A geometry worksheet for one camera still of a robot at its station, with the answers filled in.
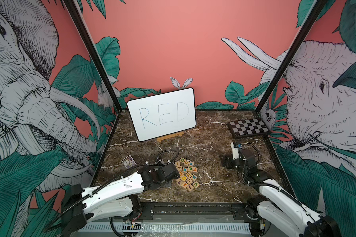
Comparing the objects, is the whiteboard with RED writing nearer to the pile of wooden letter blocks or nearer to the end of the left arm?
the pile of wooden letter blocks

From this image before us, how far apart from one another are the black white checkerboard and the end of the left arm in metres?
0.63

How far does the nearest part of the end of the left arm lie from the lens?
523 mm

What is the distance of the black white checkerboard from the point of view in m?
1.06

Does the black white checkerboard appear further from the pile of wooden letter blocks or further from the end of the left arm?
the end of the left arm

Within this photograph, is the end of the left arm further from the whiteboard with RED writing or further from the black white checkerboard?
the black white checkerboard

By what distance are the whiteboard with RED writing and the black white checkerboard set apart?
0.33 metres

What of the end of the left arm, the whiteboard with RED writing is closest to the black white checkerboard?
the whiteboard with RED writing

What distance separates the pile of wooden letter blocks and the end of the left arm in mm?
227

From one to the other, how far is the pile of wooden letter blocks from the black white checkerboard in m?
0.41

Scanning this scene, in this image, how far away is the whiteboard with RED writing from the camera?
855mm

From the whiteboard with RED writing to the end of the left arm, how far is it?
376 millimetres

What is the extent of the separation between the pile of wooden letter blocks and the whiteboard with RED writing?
0.23 m

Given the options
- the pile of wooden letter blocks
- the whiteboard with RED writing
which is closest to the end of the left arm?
the pile of wooden letter blocks

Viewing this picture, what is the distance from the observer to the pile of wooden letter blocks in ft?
2.68
